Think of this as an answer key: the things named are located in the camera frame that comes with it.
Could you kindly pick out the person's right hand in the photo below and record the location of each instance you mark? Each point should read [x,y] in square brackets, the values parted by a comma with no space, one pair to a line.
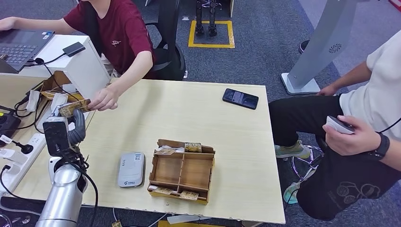
[327,91]
[7,23]

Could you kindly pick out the person's left hand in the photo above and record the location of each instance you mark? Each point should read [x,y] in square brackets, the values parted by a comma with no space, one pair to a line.
[105,98]
[354,141]

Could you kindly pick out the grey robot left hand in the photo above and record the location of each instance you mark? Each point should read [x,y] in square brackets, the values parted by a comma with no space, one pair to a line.
[78,128]

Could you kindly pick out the white handheld device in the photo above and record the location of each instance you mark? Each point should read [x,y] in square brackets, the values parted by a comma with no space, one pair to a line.
[338,125]

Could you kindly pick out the wooden card organizer box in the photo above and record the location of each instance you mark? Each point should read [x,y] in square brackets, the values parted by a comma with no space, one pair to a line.
[167,170]

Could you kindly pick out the person's right forearm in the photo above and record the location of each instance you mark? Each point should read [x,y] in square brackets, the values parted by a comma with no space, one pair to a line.
[354,75]
[40,26]

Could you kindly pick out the person's left forearm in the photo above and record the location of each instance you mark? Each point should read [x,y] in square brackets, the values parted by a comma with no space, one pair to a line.
[394,159]
[131,73]

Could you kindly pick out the person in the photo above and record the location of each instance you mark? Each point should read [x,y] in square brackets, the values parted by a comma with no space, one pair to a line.
[125,28]
[313,119]

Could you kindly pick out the white card reader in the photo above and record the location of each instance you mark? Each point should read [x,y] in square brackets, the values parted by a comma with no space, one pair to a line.
[131,170]

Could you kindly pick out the grey laptop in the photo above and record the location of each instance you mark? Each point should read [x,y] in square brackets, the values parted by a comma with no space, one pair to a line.
[18,49]

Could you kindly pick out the black wristwatch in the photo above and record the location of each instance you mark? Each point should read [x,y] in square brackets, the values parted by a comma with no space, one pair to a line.
[382,147]

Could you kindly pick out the white desk riser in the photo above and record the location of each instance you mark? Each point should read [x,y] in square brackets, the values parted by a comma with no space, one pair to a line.
[84,70]

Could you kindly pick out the printed paper sheet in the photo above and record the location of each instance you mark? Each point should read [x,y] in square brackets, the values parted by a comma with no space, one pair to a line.
[42,122]

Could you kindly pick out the white power strip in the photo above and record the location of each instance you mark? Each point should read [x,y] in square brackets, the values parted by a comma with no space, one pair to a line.
[34,144]

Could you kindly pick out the black shoe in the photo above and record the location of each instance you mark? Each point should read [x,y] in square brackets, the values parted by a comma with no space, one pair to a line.
[304,46]

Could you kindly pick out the grey kiosk stand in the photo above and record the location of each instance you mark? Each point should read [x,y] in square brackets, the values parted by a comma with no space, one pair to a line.
[325,37]

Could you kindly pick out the brown cardboard box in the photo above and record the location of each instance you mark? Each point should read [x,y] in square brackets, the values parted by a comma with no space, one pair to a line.
[51,82]

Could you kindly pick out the black plug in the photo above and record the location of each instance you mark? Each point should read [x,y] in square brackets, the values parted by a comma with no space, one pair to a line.
[26,148]

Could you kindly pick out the black usb hub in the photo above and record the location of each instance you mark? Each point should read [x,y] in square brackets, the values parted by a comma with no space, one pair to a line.
[73,49]

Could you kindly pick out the black controller box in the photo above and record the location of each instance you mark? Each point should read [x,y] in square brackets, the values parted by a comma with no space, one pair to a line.
[7,124]

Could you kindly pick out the white plug adapter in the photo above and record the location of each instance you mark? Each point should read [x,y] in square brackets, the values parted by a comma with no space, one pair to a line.
[12,156]

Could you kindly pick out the black smartphone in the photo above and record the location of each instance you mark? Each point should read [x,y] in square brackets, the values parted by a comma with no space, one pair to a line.
[240,99]

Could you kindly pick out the white paper slip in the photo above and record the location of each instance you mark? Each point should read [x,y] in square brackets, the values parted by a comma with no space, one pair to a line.
[179,150]
[152,188]

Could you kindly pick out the black office chair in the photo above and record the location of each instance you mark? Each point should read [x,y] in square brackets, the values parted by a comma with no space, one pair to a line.
[169,31]

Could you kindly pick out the small yellow tag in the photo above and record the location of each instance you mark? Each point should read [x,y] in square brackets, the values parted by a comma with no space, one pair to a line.
[116,224]

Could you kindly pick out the standing humanoid robot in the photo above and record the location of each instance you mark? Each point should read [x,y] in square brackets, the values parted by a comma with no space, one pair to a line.
[199,18]

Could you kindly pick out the yellow flat box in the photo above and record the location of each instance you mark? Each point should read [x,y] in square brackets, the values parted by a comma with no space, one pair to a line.
[181,224]

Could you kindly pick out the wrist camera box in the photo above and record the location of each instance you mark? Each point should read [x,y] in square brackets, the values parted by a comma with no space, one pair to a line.
[55,137]

